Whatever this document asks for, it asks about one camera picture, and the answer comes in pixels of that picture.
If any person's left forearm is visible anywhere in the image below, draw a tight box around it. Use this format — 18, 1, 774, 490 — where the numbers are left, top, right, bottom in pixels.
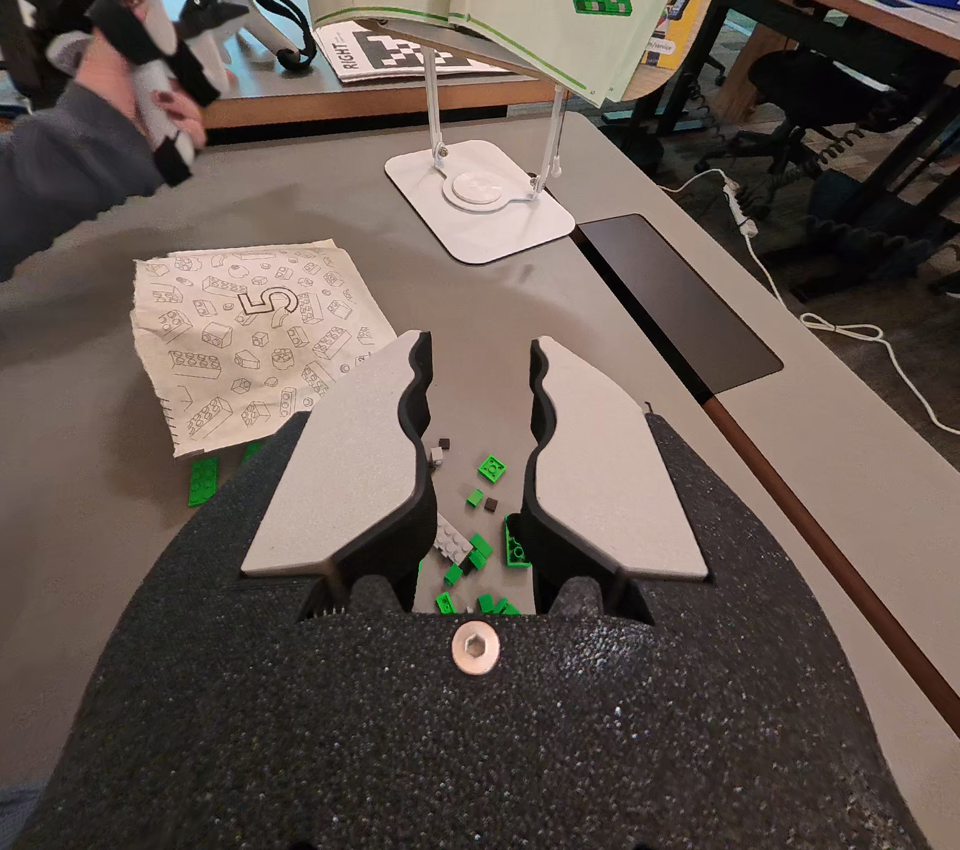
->
0, 83, 165, 282

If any person's left hand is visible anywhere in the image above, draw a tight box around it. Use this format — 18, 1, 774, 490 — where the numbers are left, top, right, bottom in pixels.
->
73, 42, 211, 151

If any white printed paper bag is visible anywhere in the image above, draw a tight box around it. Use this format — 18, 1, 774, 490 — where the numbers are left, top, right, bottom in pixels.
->
129, 238, 399, 461

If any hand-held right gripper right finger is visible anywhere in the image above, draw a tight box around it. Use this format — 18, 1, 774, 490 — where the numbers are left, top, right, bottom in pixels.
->
522, 336, 711, 612

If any printed tag board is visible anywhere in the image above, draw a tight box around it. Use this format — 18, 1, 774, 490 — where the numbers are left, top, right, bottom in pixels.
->
309, 19, 513, 87

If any white cable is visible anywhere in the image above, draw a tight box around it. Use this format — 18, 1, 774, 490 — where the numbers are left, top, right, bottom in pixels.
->
660, 169, 960, 436

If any pile of lego pieces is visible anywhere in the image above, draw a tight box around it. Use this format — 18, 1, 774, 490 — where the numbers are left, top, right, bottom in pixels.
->
186, 437, 538, 617

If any yellow leaflet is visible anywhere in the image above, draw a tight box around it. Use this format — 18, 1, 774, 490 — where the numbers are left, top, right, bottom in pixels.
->
643, 0, 708, 71

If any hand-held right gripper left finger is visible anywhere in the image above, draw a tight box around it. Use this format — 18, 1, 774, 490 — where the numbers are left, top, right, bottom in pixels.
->
240, 329, 440, 611

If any grey desk with wooden edge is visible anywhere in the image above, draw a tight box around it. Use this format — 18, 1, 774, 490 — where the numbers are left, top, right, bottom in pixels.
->
45, 0, 560, 131

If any spare white gripper handle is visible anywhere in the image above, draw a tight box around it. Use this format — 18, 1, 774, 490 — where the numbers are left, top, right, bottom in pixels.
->
176, 0, 318, 87

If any book stand with wooden board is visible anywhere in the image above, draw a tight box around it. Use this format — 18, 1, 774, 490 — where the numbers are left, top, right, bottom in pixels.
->
375, 17, 676, 264

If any black office chair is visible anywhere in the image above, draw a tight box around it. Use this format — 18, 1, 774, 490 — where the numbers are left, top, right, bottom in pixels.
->
716, 49, 936, 225

